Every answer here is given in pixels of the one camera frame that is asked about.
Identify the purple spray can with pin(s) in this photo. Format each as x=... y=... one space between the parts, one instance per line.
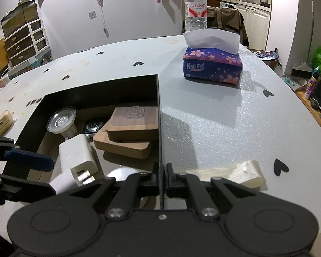
x=311 y=84

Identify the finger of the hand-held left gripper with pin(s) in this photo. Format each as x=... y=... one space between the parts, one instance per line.
x=21 y=186
x=29 y=160

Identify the translucent plastic strip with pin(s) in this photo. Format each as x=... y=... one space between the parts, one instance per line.
x=230 y=172

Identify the blue floral tissue pack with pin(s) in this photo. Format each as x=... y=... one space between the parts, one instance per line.
x=212 y=64

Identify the white round object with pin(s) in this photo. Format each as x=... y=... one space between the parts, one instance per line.
x=120 y=171

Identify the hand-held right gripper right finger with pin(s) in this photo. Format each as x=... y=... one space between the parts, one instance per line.
x=169 y=182

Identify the round metal part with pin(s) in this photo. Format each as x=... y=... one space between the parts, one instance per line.
x=95 y=126

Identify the black box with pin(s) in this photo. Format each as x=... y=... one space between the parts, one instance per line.
x=96 y=93

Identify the wall socket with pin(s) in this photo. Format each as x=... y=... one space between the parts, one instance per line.
x=92 y=15

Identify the beige earbuds case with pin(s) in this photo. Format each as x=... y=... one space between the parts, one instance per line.
x=1 y=123

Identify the white power adapter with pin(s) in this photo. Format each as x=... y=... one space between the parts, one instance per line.
x=75 y=155

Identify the white drawer cabinet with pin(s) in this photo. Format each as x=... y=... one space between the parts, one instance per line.
x=25 y=44

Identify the white kitchen cabinet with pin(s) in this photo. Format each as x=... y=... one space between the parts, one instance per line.
x=256 y=24

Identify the glass fish tank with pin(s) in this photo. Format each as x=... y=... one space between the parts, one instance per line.
x=18 y=18

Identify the blue patterned bag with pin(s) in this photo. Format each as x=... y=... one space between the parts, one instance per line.
x=267 y=54

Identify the brown jacket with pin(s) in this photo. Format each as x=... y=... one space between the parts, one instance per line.
x=227 y=21

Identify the clear plastic water bottle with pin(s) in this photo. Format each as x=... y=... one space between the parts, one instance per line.
x=195 y=8

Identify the plain wooden board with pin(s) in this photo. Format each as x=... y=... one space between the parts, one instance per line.
x=123 y=148

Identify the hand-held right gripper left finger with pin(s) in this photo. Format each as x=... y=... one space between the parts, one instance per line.
x=155 y=179

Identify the wooden board with clear emblem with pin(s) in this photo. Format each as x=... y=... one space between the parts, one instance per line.
x=135 y=123

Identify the white spotlight bulb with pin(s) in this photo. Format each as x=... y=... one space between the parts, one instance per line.
x=61 y=121

